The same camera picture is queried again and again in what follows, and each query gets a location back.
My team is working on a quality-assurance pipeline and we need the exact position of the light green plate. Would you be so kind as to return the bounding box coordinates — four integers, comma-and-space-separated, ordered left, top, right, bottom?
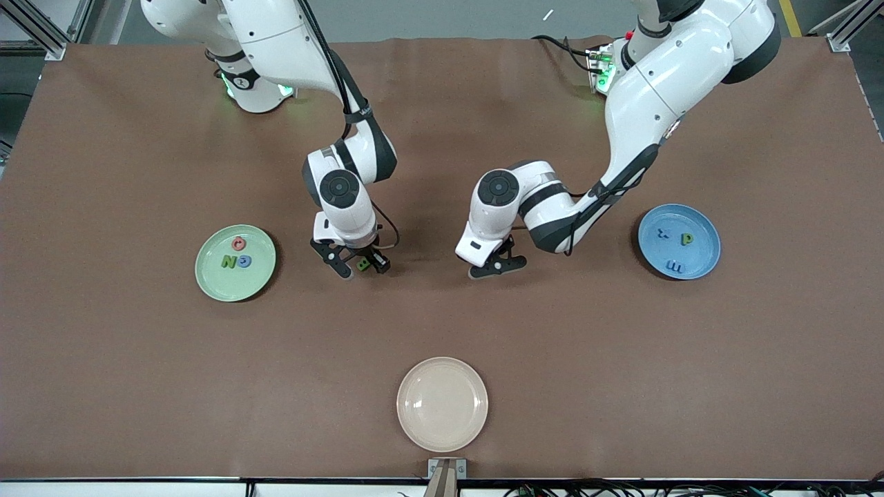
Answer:
195, 224, 277, 303

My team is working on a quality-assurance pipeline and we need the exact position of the beige plate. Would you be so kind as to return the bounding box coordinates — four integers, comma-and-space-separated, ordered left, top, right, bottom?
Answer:
396, 356, 489, 454

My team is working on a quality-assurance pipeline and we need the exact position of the brown table mat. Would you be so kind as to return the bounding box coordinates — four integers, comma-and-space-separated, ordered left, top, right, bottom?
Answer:
0, 36, 884, 481

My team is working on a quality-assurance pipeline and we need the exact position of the blue plate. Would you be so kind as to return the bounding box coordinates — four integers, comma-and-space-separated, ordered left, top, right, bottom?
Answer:
637, 204, 722, 280

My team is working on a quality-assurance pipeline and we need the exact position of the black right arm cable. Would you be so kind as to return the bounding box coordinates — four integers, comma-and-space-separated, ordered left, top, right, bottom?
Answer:
297, 0, 401, 249

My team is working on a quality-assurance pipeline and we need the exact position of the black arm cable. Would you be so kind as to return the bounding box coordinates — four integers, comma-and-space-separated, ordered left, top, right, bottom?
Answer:
297, 0, 401, 249
563, 114, 686, 257

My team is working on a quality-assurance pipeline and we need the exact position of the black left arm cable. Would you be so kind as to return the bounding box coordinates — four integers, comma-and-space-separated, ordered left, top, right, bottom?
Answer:
563, 114, 686, 257

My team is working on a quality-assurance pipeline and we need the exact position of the beige camera post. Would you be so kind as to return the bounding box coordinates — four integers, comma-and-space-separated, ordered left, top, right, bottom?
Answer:
423, 461, 462, 497

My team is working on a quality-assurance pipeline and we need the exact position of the black base cable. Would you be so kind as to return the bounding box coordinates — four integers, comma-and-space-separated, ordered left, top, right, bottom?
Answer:
530, 33, 596, 74

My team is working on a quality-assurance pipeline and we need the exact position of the white table edge rail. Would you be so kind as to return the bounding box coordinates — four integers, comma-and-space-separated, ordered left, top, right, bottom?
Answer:
0, 479, 884, 497

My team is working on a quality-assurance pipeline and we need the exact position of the aluminium frame post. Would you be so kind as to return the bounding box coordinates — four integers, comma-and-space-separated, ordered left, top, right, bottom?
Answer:
825, 0, 884, 53
0, 0, 94, 61

